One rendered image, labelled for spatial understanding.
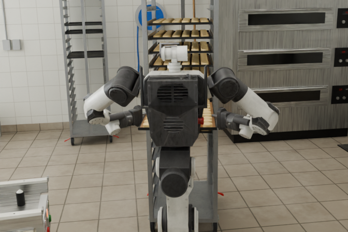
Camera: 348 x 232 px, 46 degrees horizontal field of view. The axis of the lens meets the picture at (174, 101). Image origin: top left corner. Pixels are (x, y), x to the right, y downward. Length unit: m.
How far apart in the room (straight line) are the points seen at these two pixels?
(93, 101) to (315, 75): 3.51
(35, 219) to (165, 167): 0.54
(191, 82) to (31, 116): 4.33
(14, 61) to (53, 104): 0.73
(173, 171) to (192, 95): 0.32
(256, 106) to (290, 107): 3.18
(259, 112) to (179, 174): 0.44
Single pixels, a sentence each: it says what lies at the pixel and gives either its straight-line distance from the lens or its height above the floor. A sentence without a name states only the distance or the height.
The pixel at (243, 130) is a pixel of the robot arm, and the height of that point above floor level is 0.99.
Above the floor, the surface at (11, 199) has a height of 0.84.
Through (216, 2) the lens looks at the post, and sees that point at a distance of 2.62.
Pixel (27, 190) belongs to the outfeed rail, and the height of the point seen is 0.86.
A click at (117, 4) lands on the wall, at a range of 5.45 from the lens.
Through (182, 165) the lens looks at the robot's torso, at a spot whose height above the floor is 0.97.
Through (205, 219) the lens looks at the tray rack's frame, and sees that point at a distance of 3.01.
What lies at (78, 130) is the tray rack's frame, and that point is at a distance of 5.11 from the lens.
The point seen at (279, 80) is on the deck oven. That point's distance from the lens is 4.85.
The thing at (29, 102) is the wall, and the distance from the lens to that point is 5.73.
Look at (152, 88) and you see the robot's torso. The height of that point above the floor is 1.30.
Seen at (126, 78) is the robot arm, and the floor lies 1.32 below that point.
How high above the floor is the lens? 1.63
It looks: 14 degrees down
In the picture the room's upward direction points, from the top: 1 degrees counter-clockwise
